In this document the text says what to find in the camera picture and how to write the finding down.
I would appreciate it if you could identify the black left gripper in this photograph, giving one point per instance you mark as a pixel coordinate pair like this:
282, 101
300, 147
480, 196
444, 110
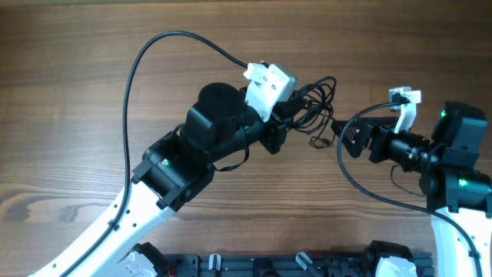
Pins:
280, 116

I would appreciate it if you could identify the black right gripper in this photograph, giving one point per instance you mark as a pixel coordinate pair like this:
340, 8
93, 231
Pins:
368, 129

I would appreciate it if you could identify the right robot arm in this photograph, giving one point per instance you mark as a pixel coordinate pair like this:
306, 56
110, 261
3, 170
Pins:
458, 196

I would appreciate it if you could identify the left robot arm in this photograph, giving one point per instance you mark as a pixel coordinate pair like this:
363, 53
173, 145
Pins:
172, 172

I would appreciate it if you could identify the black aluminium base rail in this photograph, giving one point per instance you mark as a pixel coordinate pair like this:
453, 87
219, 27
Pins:
250, 265

